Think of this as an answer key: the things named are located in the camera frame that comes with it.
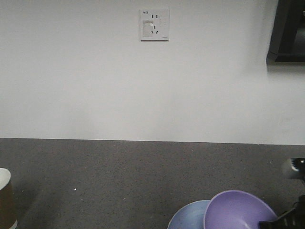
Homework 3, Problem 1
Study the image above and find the brown paper cup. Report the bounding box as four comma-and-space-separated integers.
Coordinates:
0, 168, 18, 229

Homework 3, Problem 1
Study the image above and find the white wall power socket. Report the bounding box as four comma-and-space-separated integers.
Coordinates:
139, 8, 170, 42

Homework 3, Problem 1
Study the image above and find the purple plastic bowl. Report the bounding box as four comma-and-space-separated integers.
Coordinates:
203, 190, 277, 229

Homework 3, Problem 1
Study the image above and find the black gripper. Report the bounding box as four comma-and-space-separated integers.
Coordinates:
259, 157, 305, 229

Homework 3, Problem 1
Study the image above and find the light blue plastic plate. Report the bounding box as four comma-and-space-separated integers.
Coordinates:
167, 200, 210, 229

